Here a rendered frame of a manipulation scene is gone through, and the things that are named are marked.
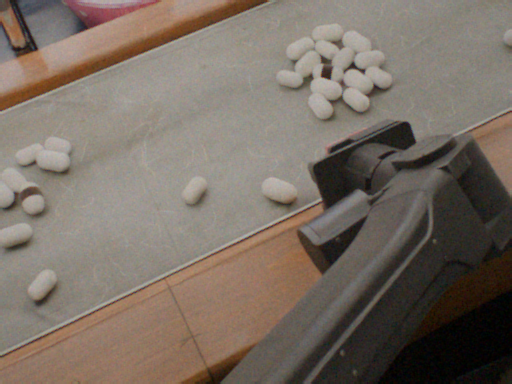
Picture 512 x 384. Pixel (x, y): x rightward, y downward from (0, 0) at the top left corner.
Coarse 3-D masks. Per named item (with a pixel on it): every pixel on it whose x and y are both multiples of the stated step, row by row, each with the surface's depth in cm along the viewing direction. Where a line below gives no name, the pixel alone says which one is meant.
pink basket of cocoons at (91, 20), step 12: (72, 0) 94; (84, 0) 93; (132, 0) 92; (144, 0) 92; (156, 0) 93; (84, 12) 97; (96, 12) 95; (108, 12) 95; (120, 12) 95; (96, 24) 99
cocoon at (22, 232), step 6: (6, 228) 74; (12, 228) 73; (18, 228) 73; (24, 228) 73; (30, 228) 74; (0, 234) 73; (6, 234) 73; (12, 234) 73; (18, 234) 73; (24, 234) 73; (30, 234) 74; (0, 240) 73; (6, 240) 73; (12, 240) 73; (18, 240) 73; (24, 240) 74; (6, 246) 73
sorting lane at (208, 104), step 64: (320, 0) 93; (384, 0) 92; (448, 0) 90; (128, 64) 89; (192, 64) 88; (256, 64) 87; (384, 64) 85; (448, 64) 84; (0, 128) 85; (64, 128) 84; (128, 128) 83; (192, 128) 82; (256, 128) 81; (320, 128) 80; (448, 128) 78; (64, 192) 78; (128, 192) 77; (256, 192) 75; (0, 256) 74; (64, 256) 73; (128, 256) 72; (192, 256) 71; (0, 320) 69; (64, 320) 68
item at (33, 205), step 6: (24, 186) 76; (30, 186) 76; (36, 186) 77; (30, 198) 75; (36, 198) 75; (42, 198) 76; (24, 204) 75; (30, 204) 75; (36, 204) 75; (42, 204) 76; (30, 210) 75; (36, 210) 75
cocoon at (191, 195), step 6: (192, 180) 75; (198, 180) 75; (204, 180) 75; (192, 186) 74; (198, 186) 75; (204, 186) 75; (186, 192) 74; (192, 192) 74; (198, 192) 74; (186, 198) 74; (192, 198) 74; (198, 198) 74
